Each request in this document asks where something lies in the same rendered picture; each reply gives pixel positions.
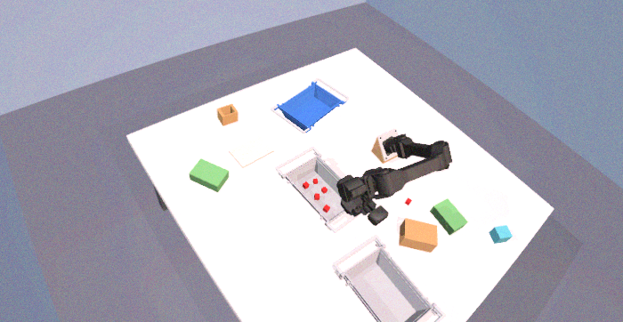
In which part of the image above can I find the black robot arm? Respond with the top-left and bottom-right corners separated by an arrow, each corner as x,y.
338,133 -> 453,217

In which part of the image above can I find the green rectangular block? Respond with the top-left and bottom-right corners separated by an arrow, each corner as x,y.
430,198 -> 468,236
189,158 -> 230,192

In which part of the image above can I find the small light blue block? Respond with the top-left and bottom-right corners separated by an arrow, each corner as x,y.
489,225 -> 513,244

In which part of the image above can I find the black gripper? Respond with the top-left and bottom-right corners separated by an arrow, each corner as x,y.
336,174 -> 389,226

